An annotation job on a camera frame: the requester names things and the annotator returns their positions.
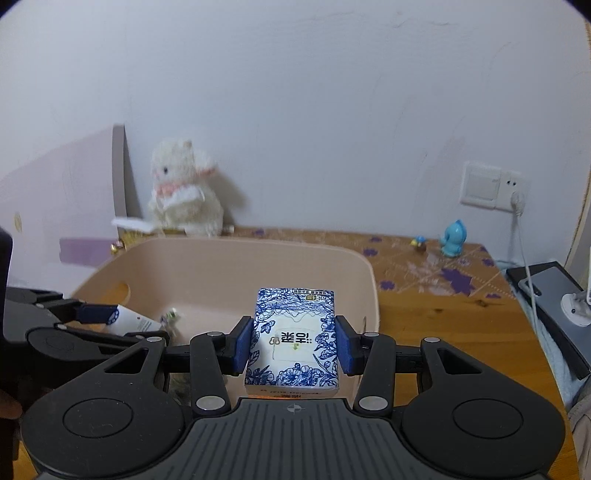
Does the blue white tissue pack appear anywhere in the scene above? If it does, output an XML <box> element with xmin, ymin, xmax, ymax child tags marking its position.
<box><xmin>245</xmin><ymin>288</ymin><xmax>339</xmax><ymax>398</ymax></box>

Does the white charging cable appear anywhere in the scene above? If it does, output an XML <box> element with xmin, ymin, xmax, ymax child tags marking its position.
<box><xmin>493</xmin><ymin>192</ymin><xmax>541</xmax><ymax>333</ymax></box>

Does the white phone stand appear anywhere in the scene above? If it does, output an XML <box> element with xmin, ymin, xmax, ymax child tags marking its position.
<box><xmin>561</xmin><ymin>262</ymin><xmax>591</xmax><ymax>328</ymax></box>

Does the grey laptop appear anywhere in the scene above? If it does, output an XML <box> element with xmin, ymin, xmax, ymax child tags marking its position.
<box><xmin>530</xmin><ymin>261</ymin><xmax>590</xmax><ymax>379</ymax></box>

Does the pink bed headboard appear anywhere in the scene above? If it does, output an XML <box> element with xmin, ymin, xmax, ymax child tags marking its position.
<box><xmin>1</xmin><ymin>124</ymin><xmax>140</xmax><ymax>293</ymax></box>

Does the tiny yellow blue figurine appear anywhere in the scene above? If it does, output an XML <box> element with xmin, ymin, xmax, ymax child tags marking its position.
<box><xmin>411</xmin><ymin>236</ymin><xmax>427</xmax><ymax>253</ymax></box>

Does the white paper tag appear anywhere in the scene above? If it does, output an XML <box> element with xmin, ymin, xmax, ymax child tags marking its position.
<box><xmin>111</xmin><ymin>217</ymin><xmax>159</xmax><ymax>234</ymax></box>

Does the gold snack bag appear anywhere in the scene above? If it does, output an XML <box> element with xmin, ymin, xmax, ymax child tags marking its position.
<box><xmin>110</xmin><ymin>229</ymin><xmax>185</xmax><ymax>256</ymax></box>

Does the blue bird figurine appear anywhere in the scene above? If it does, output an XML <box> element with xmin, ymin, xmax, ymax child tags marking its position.
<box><xmin>440</xmin><ymin>219</ymin><xmax>467</xmax><ymax>258</ymax></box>

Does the plaid fabric scrunchie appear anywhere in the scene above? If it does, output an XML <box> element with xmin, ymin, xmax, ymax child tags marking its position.
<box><xmin>159</xmin><ymin>373</ymin><xmax>191</xmax><ymax>406</ymax></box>

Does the white plush lamb toy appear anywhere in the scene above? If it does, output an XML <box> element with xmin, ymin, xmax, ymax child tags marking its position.
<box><xmin>148</xmin><ymin>139</ymin><xmax>223</xmax><ymax>237</ymax></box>

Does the white wall switch socket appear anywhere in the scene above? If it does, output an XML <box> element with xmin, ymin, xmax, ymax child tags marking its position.
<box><xmin>460</xmin><ymin>163</ymin><xmax>531</xmax><ymax>213</ymax></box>

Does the floral table mat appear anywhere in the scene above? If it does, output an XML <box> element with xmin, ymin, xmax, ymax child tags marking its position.
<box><xmin>230</xmin><ymin>227</ymin><xmax>514</xmax><ymax>301</ymax></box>

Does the white blue card box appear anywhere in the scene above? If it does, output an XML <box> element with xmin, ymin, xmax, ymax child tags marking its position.
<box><xmin>104</xmin><ymin>305</ymin><xmax>161</xmax><ymax>336</ymax></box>

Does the beige plastic storage basket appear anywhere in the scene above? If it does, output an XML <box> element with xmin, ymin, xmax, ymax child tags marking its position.
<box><xmin>72</xmin><ymin>237</ymin><xmax>380</xmax><ymax>344</ymax></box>

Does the clear candy bag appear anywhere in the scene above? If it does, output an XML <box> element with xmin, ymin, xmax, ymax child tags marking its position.
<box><xmin>159</xmin><ymin>308</ymin><xmax>180</xmax><ymax>344</ymax></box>

